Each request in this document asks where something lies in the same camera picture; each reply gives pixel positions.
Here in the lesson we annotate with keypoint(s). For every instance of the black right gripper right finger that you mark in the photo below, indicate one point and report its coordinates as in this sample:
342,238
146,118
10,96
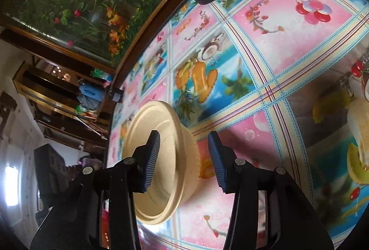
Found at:
291,220

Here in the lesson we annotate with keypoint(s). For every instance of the grey blue jug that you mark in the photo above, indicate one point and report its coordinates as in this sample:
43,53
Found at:
88,103

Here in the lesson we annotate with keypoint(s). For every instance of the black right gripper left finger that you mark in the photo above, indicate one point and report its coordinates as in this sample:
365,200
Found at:
74,221

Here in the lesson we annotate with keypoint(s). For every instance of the colourful plastic tablecloth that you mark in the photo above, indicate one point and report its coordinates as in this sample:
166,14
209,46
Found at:
275,79

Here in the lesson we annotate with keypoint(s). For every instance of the wooden wall shelf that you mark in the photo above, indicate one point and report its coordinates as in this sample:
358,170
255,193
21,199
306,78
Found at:
56,102

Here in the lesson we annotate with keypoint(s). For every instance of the small black table device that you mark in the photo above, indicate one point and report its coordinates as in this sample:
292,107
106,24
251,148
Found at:
116,95

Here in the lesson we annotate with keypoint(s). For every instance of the flower mural panel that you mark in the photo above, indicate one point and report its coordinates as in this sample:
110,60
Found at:
95,31

